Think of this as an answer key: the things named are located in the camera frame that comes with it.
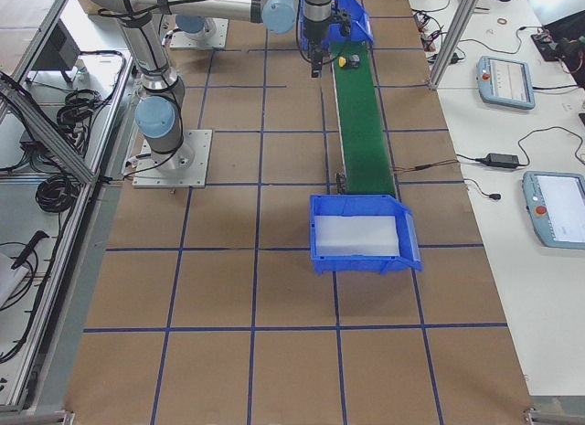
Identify blue destination bin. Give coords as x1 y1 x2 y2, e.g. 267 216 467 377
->
310 195 423 274

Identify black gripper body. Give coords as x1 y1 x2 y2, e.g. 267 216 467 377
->
308 40 324 77
331 8 352 35

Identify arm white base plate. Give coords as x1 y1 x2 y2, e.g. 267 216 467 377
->
132 130 213 188
170 17 229 50

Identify teach pendant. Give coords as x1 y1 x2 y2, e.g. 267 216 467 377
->
476 56 536 110
522 171 584 250

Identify black power adapter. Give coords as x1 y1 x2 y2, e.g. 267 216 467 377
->
482 153 520 169

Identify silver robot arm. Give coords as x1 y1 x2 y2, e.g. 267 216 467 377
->
175 0 352 43
91 0 333 175

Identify green conveyor belt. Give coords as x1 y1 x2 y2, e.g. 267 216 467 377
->
331 42 396 196

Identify white foam pad destination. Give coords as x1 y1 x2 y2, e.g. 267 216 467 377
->
314 216 399 256

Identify blue source bin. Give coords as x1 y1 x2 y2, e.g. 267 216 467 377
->
300 0 374 49

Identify upper teach pendant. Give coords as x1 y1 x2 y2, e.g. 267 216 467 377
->
476 56 536 110

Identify lower teach pendant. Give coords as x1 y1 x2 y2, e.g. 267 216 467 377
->
522 171 584 250

